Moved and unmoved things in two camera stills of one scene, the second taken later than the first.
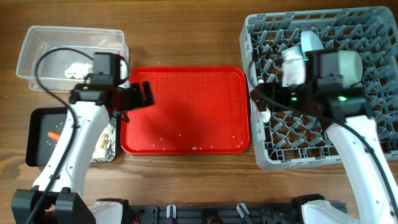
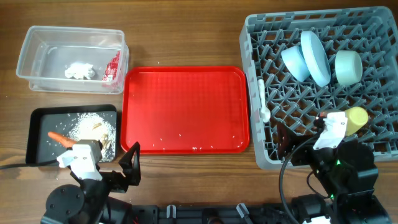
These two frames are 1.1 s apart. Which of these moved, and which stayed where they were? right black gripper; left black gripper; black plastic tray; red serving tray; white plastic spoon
Moved: left black gripper; right black gripper
Stayed: black plastic tray; white plastic spoon; red serving tray
